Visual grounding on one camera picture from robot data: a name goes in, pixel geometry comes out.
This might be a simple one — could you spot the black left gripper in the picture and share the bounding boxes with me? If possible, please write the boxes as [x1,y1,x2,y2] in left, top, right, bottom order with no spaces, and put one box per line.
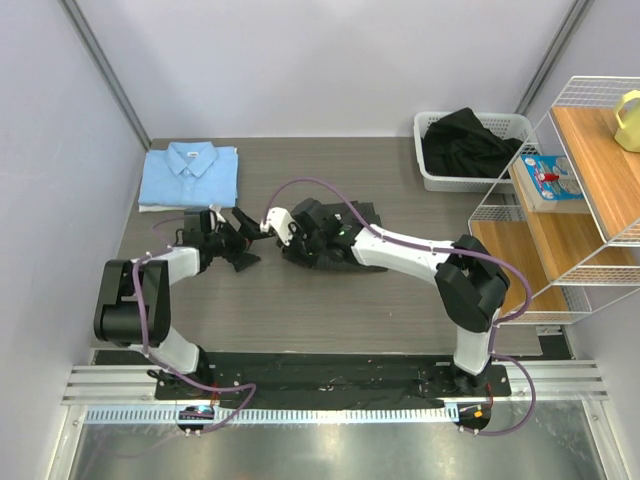
[205,208,273,271]

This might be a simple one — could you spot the dark pinstriped long sleeve shirt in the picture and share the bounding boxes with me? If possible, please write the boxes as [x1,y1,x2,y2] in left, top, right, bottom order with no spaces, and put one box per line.
[279,201,390,275]

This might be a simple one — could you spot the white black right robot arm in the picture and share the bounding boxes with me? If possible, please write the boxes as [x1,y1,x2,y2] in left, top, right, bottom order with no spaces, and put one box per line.
[261,198,510,395]

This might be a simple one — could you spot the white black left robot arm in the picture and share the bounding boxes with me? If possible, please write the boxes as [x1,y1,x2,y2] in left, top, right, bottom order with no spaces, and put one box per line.
[93,207,269,399]

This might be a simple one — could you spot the folded light blue shirt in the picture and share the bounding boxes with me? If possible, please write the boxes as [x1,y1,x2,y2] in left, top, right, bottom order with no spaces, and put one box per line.
[138,141,239,209]

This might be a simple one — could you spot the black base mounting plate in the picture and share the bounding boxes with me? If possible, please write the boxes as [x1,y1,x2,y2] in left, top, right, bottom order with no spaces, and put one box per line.
[146,352,512,410]

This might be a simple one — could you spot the black clothes in basket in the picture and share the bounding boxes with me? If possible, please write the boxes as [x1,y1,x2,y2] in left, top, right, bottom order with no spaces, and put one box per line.
[421,107,523,178]

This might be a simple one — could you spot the white plastic laundry basket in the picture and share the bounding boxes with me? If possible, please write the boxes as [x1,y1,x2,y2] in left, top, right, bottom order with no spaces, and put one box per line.
[414,107,541,193]

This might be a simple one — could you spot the blue product box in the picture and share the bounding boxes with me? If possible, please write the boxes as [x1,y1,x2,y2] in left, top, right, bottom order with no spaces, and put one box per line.
[510,155,589,214]

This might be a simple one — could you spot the yellow watering can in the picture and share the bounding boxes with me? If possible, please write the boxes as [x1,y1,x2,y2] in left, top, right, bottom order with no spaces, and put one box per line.
[613,90,640,153]

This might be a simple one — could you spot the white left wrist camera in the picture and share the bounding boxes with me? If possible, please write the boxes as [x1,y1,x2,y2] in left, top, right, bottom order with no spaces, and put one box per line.
[208,205,227,232]

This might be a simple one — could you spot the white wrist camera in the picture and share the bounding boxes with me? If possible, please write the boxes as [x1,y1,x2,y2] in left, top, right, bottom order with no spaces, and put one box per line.
[260,207,298,246]
[208,205,227,232]

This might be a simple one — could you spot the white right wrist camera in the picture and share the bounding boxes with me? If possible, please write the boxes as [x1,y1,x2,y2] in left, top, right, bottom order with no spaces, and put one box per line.
[260,207,298,246]

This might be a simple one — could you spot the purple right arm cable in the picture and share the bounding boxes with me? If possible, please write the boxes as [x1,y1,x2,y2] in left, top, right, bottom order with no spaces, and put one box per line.
[262,177,539,436]

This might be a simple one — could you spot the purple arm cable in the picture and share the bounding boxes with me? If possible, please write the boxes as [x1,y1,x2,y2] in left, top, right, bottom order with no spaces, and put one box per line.
[262,177,539,436]
[130,217,259,434]

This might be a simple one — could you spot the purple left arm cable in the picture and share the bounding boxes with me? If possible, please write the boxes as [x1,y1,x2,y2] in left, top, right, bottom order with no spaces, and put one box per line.
[130,217,259,434]

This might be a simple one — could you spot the white wire shelf rack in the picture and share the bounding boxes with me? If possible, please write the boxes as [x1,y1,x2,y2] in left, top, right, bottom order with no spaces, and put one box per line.
[468,76,639,325]

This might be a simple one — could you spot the aluminium rail frame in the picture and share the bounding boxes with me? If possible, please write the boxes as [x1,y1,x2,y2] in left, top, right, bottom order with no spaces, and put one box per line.
[49,351,631,479]

